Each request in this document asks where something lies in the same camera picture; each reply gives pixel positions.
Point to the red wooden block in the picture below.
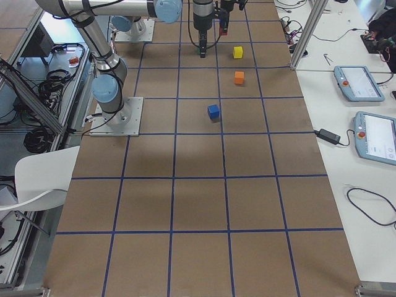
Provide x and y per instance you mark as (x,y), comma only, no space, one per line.
(223,31)

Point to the yellow wooden block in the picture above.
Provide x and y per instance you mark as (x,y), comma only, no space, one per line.
(238,52)

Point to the orange wooden block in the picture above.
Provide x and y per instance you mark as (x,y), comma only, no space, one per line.
(239,77)

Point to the blue wooden block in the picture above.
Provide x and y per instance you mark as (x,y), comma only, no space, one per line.
(213,112)

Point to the allen key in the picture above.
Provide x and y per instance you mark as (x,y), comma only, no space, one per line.
(327,59)

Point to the orange snack packet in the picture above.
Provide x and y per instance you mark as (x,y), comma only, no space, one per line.
(74,61)

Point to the black power adapter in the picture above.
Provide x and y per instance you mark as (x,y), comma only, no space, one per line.
(327,136)

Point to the upper teach pendant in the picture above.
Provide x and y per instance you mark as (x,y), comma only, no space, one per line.
(357,84)

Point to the teach pendant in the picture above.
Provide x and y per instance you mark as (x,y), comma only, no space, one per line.
(357,84)
(375,137)

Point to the lower teach pendant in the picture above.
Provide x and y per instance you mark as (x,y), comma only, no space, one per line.
(375,137)

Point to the white chair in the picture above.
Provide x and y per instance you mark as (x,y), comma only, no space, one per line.
(42,181)

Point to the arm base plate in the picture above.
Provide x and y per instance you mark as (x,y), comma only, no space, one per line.
(145,34)
(125,123)

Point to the aluminium frame post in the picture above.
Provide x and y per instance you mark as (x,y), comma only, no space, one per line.
(308,30)

